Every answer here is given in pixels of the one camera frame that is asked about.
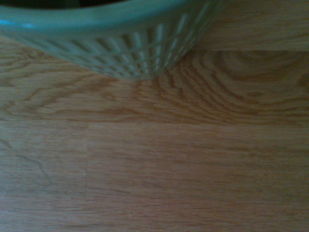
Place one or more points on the green textured ceramic utensil holder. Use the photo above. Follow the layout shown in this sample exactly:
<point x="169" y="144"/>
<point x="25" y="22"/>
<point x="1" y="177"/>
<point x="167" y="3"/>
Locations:
<point x="116" y="36"/>

